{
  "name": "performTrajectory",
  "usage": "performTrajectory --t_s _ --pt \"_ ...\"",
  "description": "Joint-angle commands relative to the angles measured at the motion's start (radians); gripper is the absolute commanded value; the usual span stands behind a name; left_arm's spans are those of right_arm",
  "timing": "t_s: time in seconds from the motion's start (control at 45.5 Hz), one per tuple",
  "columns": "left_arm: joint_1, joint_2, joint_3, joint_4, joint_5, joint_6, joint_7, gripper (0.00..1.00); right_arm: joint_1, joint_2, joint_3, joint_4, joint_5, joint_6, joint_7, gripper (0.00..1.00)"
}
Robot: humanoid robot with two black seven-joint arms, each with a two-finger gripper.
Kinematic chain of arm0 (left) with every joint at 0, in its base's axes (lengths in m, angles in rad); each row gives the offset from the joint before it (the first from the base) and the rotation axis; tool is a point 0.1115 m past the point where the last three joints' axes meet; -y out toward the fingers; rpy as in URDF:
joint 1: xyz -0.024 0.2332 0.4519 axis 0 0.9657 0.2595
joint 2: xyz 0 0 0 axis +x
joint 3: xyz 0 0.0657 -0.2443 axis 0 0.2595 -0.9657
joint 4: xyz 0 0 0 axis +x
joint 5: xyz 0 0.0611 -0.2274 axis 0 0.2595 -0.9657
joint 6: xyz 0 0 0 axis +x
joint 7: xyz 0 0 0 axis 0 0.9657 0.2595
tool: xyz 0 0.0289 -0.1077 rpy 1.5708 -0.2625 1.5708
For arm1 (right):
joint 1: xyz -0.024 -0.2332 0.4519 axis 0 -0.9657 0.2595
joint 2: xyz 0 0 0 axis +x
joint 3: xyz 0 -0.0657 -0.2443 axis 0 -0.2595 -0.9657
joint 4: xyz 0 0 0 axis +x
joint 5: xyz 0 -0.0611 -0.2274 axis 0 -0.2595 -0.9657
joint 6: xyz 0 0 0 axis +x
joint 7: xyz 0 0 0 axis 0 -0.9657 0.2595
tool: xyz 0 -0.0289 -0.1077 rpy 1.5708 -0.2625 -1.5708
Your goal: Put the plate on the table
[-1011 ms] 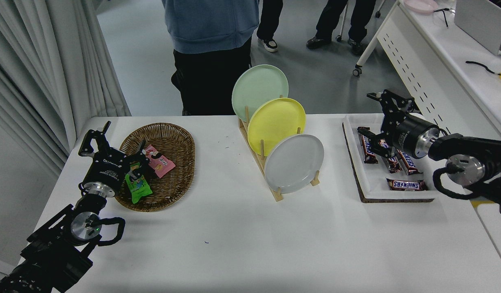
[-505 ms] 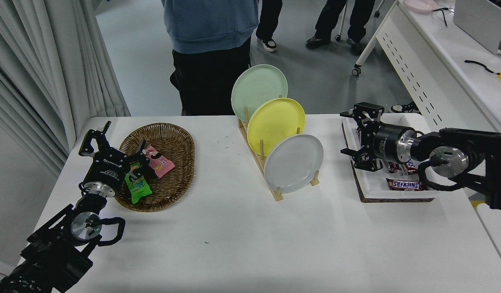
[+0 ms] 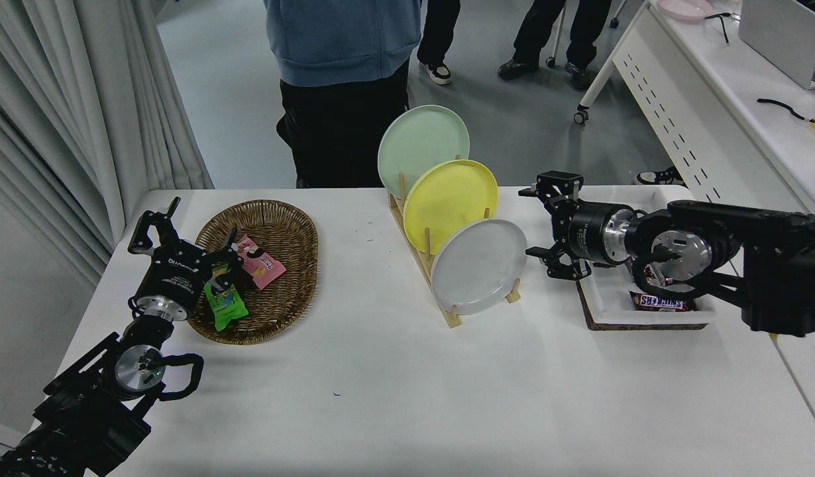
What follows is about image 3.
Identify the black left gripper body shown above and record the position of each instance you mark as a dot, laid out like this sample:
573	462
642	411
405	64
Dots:
175	278

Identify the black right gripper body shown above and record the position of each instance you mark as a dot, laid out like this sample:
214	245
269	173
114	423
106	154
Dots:
586	233

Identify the grey plate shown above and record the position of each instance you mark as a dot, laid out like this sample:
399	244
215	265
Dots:
477	268

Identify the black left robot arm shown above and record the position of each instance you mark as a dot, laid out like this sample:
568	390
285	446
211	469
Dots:
83	411

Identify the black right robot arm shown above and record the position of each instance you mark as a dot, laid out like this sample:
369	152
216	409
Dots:
778	265

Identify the yellow plate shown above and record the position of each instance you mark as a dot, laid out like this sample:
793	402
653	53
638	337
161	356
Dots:
447	199

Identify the wooden plate rack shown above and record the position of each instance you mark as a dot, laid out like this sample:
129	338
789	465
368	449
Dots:
454	320

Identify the pale green plate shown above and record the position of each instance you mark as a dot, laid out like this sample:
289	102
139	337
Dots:
414	142

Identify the pink plate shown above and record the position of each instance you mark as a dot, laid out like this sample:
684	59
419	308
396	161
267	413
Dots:
684	9

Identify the pink snack packet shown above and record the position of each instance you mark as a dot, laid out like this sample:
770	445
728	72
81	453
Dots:
265	271

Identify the green snack packet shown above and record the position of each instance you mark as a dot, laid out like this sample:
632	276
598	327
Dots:
226	310

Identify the white foam tray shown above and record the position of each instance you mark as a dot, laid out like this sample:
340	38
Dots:
606	308

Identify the brown wicker basket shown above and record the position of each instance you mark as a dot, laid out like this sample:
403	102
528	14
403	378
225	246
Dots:
285	305

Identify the person's foot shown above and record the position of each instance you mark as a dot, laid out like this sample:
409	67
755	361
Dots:
659	177

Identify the person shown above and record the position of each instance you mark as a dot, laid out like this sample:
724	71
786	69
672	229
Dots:
580	33
341	53
437	33

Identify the white pleated curtain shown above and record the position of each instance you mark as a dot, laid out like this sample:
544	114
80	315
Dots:
50	99

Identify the white desk with slotted panel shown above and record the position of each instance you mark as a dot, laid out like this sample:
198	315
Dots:
712	86

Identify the silver laptop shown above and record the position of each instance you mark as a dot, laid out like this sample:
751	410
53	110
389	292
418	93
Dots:
782	33

